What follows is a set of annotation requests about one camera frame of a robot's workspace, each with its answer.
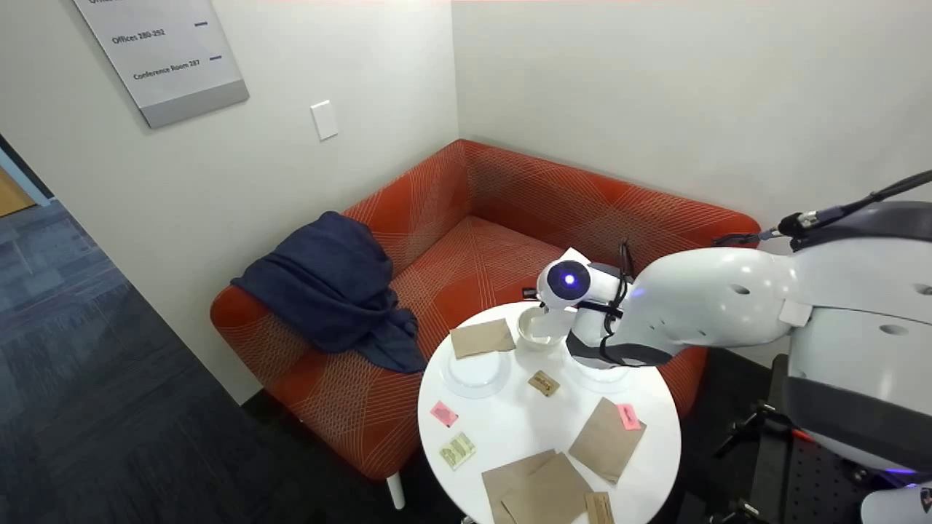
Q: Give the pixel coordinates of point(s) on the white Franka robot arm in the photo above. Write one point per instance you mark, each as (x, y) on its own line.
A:
(718, 291)

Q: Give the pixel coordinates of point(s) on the cream ceramic bowl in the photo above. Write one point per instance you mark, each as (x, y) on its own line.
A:
(532, 332)

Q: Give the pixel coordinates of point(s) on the orange patterned sofa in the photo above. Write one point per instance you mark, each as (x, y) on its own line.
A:
(468, 252)

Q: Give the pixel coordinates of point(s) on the brown paper napkin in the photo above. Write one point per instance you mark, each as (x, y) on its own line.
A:
(600, 449)
(481, 338)
(533, 491)

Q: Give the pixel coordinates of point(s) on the small white saucer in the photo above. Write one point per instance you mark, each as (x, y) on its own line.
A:
(475, 377)

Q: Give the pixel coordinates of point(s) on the navy blue cloth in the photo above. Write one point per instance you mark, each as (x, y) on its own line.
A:
(330, 280)

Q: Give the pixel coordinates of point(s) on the brown sugar packet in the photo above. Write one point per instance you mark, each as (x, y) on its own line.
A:
(544, 383)

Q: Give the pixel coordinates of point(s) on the yellow sweetener packet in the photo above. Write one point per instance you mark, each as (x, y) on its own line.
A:
(459, 453)

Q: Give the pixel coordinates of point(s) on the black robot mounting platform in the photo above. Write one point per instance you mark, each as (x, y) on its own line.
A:
(724, 491)

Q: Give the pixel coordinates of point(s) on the wooden glass door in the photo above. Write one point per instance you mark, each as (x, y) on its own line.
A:
(12, 192)

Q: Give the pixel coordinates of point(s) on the white rounded device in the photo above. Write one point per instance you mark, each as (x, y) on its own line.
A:
(897, 507)

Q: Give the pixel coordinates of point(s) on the white wall switch plate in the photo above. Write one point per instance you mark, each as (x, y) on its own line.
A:
(325, 120)

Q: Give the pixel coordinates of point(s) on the grey wall sign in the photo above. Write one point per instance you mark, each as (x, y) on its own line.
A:
(165, 60)

